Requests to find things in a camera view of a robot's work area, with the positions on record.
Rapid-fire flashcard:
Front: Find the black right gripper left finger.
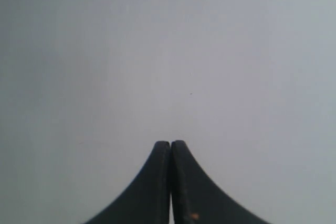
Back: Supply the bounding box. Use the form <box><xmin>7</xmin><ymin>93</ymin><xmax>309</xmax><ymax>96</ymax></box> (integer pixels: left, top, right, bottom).
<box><xmin>87</xmin><ymin>141</ymin><xmax>170</xmax><ymax>224</ymax></box>

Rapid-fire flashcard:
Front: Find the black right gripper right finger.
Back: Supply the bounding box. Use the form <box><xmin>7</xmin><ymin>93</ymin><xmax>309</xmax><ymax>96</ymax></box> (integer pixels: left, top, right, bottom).
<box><xmin>171</xmin><ymin>140</ymin><xmax>267</xmax><ymax>224</ymax></box>

